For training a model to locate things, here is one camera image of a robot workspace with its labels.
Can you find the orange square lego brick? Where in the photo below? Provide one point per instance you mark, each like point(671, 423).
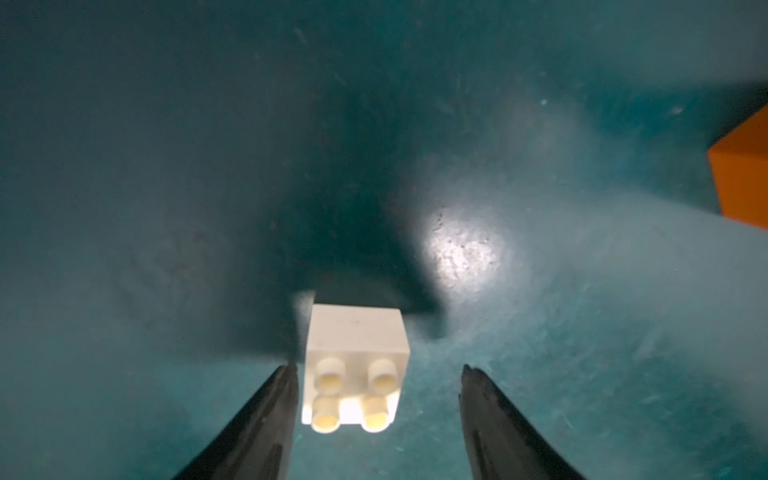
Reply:
point(739, 167)

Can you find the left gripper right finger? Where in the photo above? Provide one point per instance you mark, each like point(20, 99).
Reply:
point(500, 442)

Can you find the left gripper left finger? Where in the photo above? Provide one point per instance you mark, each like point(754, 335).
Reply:
point(256, 443)

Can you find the cream square lego brick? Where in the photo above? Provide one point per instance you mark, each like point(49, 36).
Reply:
point(355, 365)

